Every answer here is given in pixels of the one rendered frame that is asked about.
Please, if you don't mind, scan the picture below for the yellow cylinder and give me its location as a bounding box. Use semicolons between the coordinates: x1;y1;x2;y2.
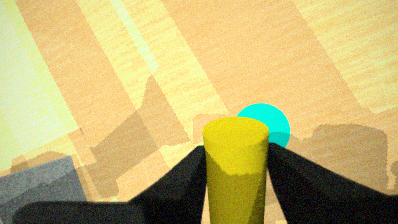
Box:
202;116;270;224

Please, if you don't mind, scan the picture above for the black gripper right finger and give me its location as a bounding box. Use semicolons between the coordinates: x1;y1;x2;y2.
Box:
267;142;398;224

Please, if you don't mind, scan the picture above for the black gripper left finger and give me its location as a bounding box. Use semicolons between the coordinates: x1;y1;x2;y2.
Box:
12;145;207;224

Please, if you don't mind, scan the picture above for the cyan circle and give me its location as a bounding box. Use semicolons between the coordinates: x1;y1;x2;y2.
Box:
237;103;290;148

